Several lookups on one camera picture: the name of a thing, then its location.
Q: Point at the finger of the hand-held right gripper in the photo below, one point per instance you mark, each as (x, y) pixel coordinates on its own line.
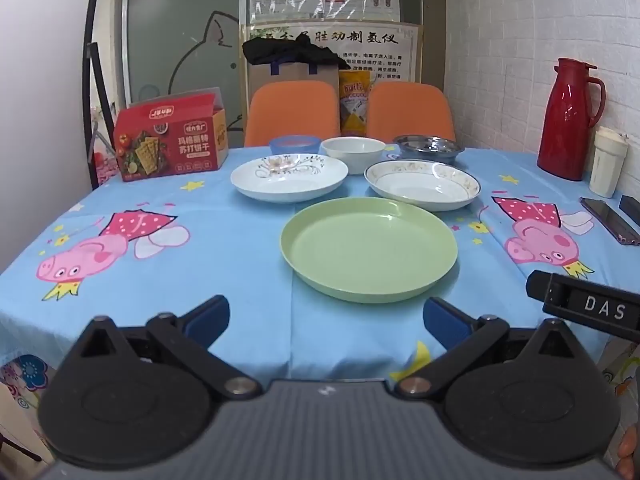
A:
(590, 305)

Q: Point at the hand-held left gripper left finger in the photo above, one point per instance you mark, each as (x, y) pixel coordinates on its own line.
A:
(207, 317)

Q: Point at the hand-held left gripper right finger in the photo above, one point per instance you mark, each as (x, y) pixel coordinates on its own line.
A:
(445, 325)

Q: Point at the blue translucent plastic bowl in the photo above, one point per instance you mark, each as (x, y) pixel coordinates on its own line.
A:
(295, 146)

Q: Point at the person's right hand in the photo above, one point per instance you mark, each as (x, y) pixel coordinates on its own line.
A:
(631, 452)

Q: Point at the blue cartoon printed tablecloth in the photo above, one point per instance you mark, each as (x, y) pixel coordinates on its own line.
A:
(200, 240)

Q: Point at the black smartphone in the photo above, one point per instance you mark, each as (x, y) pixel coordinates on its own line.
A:
(607, 217)

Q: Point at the green plastic plate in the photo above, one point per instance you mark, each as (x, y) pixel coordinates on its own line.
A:
(370, 250)

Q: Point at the small black object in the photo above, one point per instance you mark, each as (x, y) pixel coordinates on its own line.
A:
(631, 205)

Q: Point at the cream tumbler cup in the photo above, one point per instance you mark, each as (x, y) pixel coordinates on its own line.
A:
(606, 170)

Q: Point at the white gold-rimmed plate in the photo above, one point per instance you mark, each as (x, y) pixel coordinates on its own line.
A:
(425, 190)

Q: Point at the white floral plate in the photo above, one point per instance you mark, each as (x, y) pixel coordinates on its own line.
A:
(290, 185)

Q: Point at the red cracker box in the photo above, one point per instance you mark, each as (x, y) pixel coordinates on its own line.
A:
(170, 145)

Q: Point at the metal bowl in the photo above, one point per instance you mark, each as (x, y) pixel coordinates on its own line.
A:
(430, 146)

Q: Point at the red thermos jug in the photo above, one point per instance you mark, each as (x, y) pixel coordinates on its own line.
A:
(562, 125)

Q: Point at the white ceramic bowl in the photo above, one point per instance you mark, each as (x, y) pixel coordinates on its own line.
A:
(352, 160)

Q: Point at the orange chair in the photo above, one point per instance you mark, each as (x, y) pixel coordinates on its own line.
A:
(290, 110)
(410, 110)

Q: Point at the yellow packet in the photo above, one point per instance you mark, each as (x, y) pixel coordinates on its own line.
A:
(352, 110)

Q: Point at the brown paper bag black cloth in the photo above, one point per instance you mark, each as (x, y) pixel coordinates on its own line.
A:
(290, 52)

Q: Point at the frosted glass door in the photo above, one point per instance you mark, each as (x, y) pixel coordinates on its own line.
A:
(165, 35)

